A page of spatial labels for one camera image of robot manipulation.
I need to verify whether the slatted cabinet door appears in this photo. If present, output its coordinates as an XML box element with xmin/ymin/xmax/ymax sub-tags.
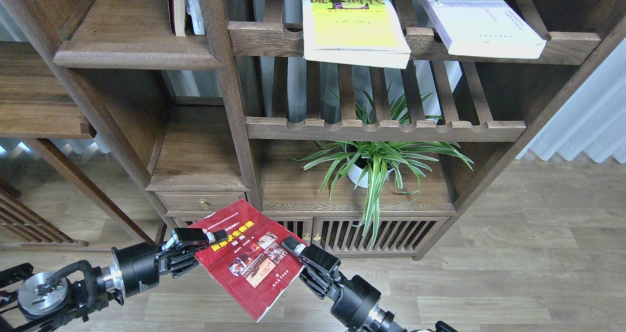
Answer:
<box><xmin>183</xmin><ymin>217</ymin><xmax>314</xmax><ymax>247</ymax></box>
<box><xmin>311</xmin><ymin>216</ymin><xmax>449</xmax><ymax>260</ymax></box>

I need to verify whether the white plant pot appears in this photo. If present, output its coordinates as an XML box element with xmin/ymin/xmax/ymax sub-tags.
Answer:
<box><xmin>347</xmin><ymin>156</ymin><xmax>394</xmax><ymax>189</ymax></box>

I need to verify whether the white upright book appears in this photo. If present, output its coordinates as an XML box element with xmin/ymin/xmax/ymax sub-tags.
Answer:
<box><xmin>186</xmin><ymin>0</ymin><xmax>205</xmax><ymax>35</ymax></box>

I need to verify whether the left slatted cabinet door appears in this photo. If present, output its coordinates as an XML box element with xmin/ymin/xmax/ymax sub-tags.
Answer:
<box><xmin>183</xmin><ymin>217</ymin><xmax>314</xmax><ymax>247</ymax></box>

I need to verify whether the right slatted cabinet door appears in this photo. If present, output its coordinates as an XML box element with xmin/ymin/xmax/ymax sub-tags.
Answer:
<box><xmin>311</xmin><ymin>216</ymin><xmax>449</xmax><ymax>260</ymax></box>

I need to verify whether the small wooden drawer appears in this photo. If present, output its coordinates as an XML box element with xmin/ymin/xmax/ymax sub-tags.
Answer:
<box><xmin>155</xmin><ymin>191</ymin><xmax>246</xmax><ymax>212</ymax></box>

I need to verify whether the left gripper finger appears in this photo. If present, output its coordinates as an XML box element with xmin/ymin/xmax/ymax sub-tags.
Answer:
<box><xmin>169</xmin><ymin>263</ymin><xmax>199</xmax><ymax>279</ymax></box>
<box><xmin>164</xmin><ymin>227</ymin><xmax>228</xmax><ymax>252</ymax></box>

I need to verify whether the yellow cover book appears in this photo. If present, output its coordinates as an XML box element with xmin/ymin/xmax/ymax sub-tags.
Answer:
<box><xmin>302</xmin><ymin>0</ymin><xmax>411</xmax><ymax>69</ymax></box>

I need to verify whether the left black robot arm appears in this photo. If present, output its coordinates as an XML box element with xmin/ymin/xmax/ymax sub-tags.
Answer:
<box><xmin>0</xmin><ymin>228</ymin><xmax>227</xmax><ymax>332</ymax></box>

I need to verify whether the spider plant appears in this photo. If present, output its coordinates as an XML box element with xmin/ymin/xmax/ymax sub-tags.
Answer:
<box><xmin>292</xmin><ymin>83</ymin><xmax>475</xmax><ymax>248</ymax></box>

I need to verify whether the brown upright book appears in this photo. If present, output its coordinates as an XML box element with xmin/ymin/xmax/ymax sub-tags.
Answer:
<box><xmin>168</xmin><ymin>0</ymin><xmax>187</xmax><ymax>37</ymax></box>

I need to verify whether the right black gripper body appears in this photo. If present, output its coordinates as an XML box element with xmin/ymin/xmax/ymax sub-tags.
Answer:
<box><xmin>301</xmin><ymin>266</ymin><xmax>382</xmax><ymax>330</ymax></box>

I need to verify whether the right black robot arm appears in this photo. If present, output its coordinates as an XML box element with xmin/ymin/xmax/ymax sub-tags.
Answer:
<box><xmin>282</xmin><ymin>236</ymin><xmax>405</xmax><ymax>332</ymax></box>

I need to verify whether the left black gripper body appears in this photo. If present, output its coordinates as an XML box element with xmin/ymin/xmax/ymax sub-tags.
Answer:
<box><xmin>111</xmin><ymin>243</ymin><xmax>198</xmax><ymax>298</ymax></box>

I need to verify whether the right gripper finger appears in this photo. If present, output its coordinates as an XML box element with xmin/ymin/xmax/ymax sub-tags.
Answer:
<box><xmin>299</xmin><ymin>273</ymin><xmax>326</xmax><ymax>299</ymax></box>
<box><xmin>282</xmin><ymin>236</ymin><xmax>340</xmax><ymax>276</ymax></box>

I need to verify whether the white curtain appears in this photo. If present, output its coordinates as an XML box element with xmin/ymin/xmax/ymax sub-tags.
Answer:
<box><xmin>516</xmin><ymin>40</ymin><xmax>626</xmax><ymax>163</ymax></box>

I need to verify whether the red cover book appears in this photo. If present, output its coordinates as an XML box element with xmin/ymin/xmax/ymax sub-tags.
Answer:
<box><xmin>192</xmin><ymin>199</ymin><xmax>303</xmax><ymax>321</ymax></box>

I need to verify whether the white purple book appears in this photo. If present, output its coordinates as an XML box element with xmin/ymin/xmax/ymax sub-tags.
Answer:
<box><xmin>419</xmin><ymin>0</ymin><xmax>546</xmax><ymax>59</ymax></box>

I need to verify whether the dark wooden bookshelf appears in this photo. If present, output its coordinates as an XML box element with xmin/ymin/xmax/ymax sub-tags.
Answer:
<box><xmin>1</xmin><ymin>0</ymin><xmax>625</xmax><ymax>246</ymax></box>

